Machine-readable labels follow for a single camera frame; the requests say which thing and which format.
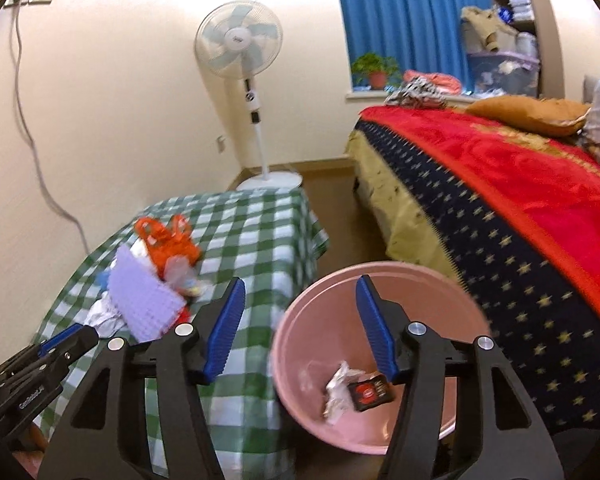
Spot lavender foam fruit net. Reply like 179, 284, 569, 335
108, 245, 186, 342

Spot pink plastic basin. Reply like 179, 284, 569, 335
271, 261, 490, 455

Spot clear plastic bag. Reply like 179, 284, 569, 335
163, 256, 211, 298

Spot black red snack packet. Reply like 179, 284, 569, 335
347, 374, 396, 413

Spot crumpled paper in basin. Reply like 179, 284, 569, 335
323, 361, 366, 426

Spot green white checkered tablecloth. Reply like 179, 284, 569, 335
33, 188, 328, 479

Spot orange plastic bag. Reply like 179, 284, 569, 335
134, 214, 201, 278

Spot navy star bed sheet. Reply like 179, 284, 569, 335
356, 120, 600, 432

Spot red rose blanket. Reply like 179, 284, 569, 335
356, 106, 600, 317

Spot zebra striped cloth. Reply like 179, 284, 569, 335
384, 76, 446, 110

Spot pink folded clothes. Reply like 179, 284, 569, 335
403, 70, 463, 96

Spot potted green plant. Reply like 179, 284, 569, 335
351, 52, 401, 90

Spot orange brown pillow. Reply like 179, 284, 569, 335
466, 96, 592, 138

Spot clear plastic storage box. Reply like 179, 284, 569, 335
467, 52, 540, 98

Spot white standing fan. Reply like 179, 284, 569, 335
194, 0, 302, 191

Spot blue curtain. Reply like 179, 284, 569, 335
340, 0, 491, 90

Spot beige jacket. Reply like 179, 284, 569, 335
460, 6, 518, 54

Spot wooden bookshelf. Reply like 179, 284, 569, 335
493, 0, 566, 99

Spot grey wall cable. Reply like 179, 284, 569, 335
10, 0, 92, 256

